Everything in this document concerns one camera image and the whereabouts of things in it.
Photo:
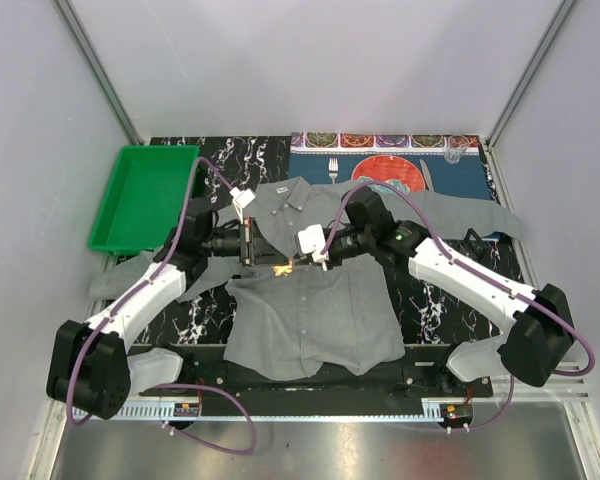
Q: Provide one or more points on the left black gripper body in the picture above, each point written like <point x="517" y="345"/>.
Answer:
<point x="246" y="236"/>

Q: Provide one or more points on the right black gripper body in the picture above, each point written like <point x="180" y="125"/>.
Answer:
<point x="335" y="255"/>

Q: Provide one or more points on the orange flower brooch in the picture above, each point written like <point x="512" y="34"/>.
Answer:
<point x="283" y="270"/>

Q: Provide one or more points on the grey button shirt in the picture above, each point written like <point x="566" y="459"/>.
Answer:
<point x="286" y="326"/>

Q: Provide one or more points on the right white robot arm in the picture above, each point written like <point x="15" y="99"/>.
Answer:
<point x="536" y="330"/>

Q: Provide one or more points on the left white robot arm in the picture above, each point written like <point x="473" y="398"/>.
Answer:
<point x="91" y="367"/>

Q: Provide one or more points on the far black brooch stand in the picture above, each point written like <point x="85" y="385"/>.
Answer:
<point x="474" y="246"/>

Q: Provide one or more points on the silver fork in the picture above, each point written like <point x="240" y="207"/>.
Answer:
<point x="333" y="169"/>

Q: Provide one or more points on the blue patterned placemat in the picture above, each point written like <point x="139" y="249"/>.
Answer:
<point x="452" y="165"/>

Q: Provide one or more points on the red and teal plate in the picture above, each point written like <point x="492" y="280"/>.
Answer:
<point x="391" y="170"/>

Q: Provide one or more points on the green plastic bin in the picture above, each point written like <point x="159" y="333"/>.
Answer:
<point x="143" y="199"/>

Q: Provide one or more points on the silver knife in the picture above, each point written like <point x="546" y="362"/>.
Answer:
<point x="426" y="175"/>

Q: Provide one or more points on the clear drinking glass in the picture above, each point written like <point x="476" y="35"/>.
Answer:
<point x="456" y="147"/>

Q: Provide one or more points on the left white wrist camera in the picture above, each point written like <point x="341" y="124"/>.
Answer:
<point x="241" y="199"/>

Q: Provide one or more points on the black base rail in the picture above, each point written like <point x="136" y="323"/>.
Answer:
<point x="415" y="374"/>

